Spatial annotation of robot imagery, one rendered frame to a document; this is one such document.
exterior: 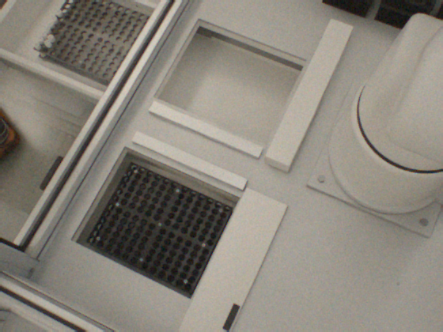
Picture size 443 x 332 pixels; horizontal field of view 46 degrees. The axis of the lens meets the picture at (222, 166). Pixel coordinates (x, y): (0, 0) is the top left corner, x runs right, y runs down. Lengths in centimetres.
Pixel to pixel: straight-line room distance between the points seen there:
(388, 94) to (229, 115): 51
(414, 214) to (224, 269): 35
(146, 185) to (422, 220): 51
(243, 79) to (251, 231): 39
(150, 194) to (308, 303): 36
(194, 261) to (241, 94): 40
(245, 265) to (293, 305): 11
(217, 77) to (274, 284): 50
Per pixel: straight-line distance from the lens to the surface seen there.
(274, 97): 116
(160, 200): 101
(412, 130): 45
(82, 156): 97
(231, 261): 92
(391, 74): 69
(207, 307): 91
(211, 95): 116
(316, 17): 113
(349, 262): 94
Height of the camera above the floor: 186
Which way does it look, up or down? 70 degrees down
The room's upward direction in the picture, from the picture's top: 7 degrees counter-clockwise
